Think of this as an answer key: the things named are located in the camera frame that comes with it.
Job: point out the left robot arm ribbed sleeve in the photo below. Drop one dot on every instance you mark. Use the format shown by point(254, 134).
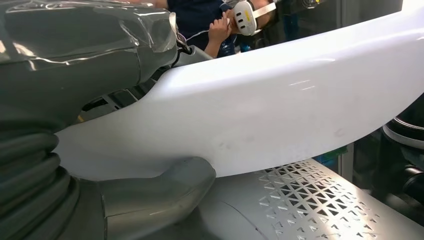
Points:
point(26, 185)

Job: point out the white VR headset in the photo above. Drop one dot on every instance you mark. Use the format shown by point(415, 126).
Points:
point(243, 18)

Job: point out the silver perforated robot body panel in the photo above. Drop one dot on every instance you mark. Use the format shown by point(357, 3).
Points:
point(232, 215)

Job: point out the black round white rimmed object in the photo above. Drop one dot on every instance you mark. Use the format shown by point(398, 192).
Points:
point(410, 119)

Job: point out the person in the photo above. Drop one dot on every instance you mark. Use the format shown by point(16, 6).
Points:
point(195, 20)

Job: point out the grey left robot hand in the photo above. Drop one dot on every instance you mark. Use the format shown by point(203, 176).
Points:
point(66, 66)

